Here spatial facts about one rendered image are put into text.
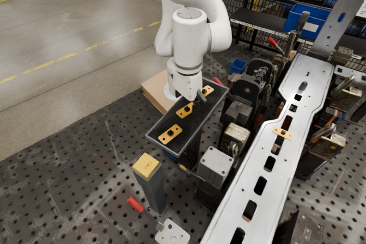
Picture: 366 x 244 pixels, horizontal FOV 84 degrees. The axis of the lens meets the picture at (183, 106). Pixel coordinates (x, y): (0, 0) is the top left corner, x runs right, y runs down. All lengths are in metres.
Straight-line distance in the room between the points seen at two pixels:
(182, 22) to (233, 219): 0.63
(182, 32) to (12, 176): 1.20
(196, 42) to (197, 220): 0.81
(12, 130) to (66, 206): 1.65
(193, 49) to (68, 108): 2.22
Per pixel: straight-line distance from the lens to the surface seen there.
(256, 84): 0.88
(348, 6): 1.46
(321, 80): 1.36
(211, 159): 0.72
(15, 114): 2.91
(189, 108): 0.76
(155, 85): 1.40
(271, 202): 0.84
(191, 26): 0.51
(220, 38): 0.55
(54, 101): 2.79
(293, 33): 1.23
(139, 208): 0.67
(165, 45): 1.04
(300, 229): 0.82
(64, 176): 1.29
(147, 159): 0.67
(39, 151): 1.45
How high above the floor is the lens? 1.75
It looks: 49 degrees down
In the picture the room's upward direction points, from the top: straight up
